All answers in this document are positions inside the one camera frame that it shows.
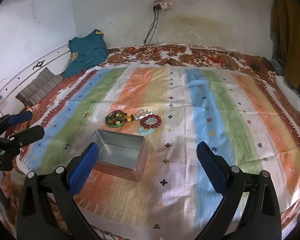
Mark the small black object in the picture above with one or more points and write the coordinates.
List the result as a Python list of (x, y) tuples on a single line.
[(255, 67)]

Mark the green bangle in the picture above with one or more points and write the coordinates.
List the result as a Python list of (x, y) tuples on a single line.
[(111, 124)]

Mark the white rolled cloth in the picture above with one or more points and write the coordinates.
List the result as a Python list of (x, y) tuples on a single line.
[(288, 92)]

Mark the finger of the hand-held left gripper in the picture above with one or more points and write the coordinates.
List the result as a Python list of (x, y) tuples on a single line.
[(31, 133), (20, 118)]

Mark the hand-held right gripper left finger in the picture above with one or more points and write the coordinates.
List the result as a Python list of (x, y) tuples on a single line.
[(83, 170)]

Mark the scissors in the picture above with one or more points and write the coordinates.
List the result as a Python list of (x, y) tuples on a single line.
[(168, 60)]

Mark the colourful striped mat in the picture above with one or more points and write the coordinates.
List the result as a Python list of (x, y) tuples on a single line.
[(190, 180)]

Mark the black wall decal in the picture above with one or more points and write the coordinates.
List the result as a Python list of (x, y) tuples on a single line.
[(39, 64)]

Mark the teal garment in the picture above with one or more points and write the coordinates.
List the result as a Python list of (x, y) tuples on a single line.
[(85, 52)]

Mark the metal tin box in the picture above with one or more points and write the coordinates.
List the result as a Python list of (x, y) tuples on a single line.
[(120, 152)]

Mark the grey box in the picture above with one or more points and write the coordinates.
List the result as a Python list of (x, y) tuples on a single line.
[(277, 67)]

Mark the white power strip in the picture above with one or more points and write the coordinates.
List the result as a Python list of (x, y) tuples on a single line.
[(162, 5)]

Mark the mustard hanging garment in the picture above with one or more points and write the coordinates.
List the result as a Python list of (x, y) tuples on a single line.
[(288, 30)]

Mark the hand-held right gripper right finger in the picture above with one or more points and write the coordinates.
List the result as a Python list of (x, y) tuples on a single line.
[(212, 165)]

